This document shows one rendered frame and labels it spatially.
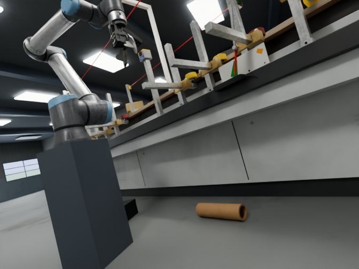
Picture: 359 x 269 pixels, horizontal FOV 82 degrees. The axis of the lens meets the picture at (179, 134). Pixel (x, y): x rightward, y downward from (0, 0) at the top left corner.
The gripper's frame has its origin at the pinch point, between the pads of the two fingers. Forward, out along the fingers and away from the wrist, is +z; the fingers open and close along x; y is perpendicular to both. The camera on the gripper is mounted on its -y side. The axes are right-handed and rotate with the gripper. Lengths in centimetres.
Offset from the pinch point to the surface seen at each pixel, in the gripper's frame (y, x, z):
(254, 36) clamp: -39, 46, 9
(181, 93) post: -35.8, -9.2, 16.1
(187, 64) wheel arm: -17.0, 21.3, 11.4
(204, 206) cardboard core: -24, -3, 87
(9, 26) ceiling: 24, -348, -241
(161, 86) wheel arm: -17.3, -3.8, 12.5
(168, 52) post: -35.0, -10.1, -13.3
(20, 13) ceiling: 7, -305, -241
